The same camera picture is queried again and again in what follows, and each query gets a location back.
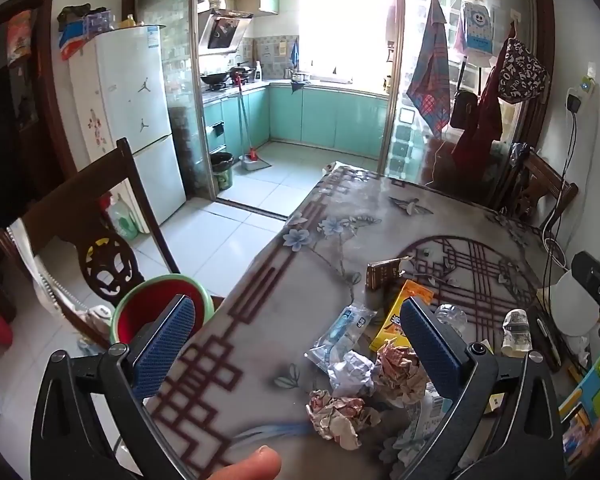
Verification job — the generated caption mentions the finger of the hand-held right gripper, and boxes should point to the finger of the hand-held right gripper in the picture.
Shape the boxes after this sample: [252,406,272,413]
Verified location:
[571,251,600,306]

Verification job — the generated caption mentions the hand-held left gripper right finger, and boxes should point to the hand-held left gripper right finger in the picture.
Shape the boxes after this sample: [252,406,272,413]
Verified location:
[399,297,566,480]

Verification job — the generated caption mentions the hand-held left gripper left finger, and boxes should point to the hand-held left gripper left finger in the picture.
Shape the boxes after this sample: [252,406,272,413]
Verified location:
[30,294,197,480]

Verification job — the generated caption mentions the pinkish paper ball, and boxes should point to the pinkish paper ball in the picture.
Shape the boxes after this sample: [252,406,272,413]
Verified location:
[306,389,381,451]
[372,339,426,407]

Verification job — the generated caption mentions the red bucket with green rim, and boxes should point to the red bucket with green rim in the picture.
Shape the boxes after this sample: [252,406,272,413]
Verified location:
[109,274,216,356]

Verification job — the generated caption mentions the white paper ball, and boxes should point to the white paper ball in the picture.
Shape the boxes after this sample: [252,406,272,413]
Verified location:
[327,351,376,398]

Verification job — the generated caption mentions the clear blue snack wrapper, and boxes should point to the clear blue snack wrapper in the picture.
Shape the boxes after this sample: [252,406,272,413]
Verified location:
[305,304,378,373]

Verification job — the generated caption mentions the black green trash bin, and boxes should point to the black green trash bin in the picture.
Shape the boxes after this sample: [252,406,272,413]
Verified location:
[210,152,235,192]

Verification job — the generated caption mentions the person's left hand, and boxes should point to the person's left hand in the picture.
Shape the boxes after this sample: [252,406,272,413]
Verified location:
[195,445,282,480]

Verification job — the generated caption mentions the crushed clear plastic bottle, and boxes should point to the crushed clear plastic bottle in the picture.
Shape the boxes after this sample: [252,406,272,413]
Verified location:
[432,304,468,341]

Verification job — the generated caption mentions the white round container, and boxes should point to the white round container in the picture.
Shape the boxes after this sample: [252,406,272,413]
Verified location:
[550,270,600,338]

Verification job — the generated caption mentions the large yellow cardboard box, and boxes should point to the large yellow cardboard box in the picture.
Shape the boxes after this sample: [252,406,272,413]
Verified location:
[370,280,436,353]

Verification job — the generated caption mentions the colourful picture book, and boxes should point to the colourful picture book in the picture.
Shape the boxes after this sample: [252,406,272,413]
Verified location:
[557,347,600,466]

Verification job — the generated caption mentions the white printed cap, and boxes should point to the white printed cap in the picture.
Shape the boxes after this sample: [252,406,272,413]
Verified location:
[86,304,113,328]

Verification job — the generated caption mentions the white plastic packaging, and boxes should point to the white plastic packaging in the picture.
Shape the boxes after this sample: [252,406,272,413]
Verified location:
[387,382,458,468]

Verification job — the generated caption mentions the small brown box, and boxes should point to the small brown box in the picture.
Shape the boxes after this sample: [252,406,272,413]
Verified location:
[366,258,403,291]

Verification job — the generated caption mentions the small clear white-capped bottle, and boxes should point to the small clear white-capped bottle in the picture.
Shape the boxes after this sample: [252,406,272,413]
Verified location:
[500,310,533,358]

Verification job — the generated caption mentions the plain dark wooden chair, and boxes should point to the plain dark wooden chair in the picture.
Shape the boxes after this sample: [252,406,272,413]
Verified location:
[505,150,579,226]

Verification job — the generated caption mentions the carved dark wooden chair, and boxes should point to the carved dark wooden chair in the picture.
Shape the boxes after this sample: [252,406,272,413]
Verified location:
[0,137,181,351]

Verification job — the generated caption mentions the green detergent bottle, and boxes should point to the green detergent bottle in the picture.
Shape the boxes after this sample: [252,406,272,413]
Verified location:
[107,195,140,241]

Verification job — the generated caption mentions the white beaded bag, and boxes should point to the white beaded bag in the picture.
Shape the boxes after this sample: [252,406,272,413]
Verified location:
[5,217,111,346]

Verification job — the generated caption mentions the red hanging garment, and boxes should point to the red hanging garment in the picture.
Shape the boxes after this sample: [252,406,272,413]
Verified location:
[452,67,503,181]

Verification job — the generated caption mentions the grey dustpan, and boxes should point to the grey dustpan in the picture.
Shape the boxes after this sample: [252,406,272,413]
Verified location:
[238,152,273,171]

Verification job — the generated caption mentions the black hanging bag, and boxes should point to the black hanging bag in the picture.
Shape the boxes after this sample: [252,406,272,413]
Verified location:
[450,90,478,131]

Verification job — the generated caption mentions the black white printed bag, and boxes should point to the black white printed bag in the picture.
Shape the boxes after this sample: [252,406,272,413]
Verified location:
[496,37,551,106]

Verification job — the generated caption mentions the white refrigerator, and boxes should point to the white refrigerator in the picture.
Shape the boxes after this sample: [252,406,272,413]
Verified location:
[67,25,187,233]

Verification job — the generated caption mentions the plaid hanging cloth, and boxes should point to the plaid hanging cloth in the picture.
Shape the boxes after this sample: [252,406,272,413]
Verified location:
[406,0,451,140]

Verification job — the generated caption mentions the teal kitchen base cabinets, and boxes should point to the teal kitchen base cabinets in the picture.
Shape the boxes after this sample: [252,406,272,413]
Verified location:
[202,85,388,158]

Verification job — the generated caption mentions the dark wooden door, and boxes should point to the dark wooden door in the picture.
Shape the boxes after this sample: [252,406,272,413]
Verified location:
[0,0,76,261]

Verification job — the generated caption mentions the blue orange white bag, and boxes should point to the blue orange white bag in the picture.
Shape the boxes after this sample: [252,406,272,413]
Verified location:
[60,22,98,61]

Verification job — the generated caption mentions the range hood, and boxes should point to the range hood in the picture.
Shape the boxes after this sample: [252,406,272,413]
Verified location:
[199,10,253,56]

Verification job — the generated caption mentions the clear plastic box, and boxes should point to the clear plastic box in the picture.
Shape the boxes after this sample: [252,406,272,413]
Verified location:
[82,10,116,36]

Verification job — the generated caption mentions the red orange hanging decoration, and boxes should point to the red orange hanging decoration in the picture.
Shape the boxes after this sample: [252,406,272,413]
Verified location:
[6,10,33,68]

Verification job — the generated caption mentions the dark cloth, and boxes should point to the dark cloth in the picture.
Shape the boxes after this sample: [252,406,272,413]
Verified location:
[57,4,91,31]

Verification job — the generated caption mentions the black charger cable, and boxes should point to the black charger cable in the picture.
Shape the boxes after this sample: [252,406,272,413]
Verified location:
[542,110,581,306]

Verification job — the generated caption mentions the red-handled mop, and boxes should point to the red-handled mop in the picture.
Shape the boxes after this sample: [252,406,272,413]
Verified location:
[230,74,261,161]

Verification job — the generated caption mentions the blue white wall poster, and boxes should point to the blue white wall poster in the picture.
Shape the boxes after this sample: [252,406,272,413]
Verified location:
[462,2,496,56]

